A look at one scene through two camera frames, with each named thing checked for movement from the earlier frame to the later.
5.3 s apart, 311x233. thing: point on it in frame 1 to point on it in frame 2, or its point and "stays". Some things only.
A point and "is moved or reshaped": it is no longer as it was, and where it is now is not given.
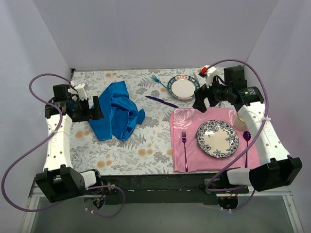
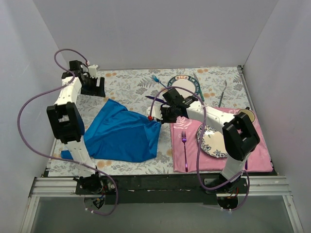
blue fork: (157, 80) stays
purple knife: (162, 100) stays
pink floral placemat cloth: (187, 156) stays
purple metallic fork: (183, 139) stays
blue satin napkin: (120, 114) is moved or reshaped
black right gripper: (205, 94) to (164, 115)
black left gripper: (95, 108) to (96, 85)
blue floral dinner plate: (217, 139) stays
